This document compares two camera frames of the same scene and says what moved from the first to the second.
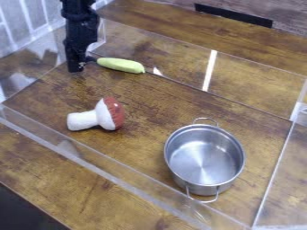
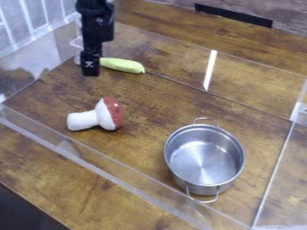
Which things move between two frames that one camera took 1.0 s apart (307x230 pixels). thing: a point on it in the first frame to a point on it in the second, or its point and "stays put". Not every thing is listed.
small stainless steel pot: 206,156 stays put
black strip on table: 234,15 stays put
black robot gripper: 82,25 to 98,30
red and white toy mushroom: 107,115 stays put
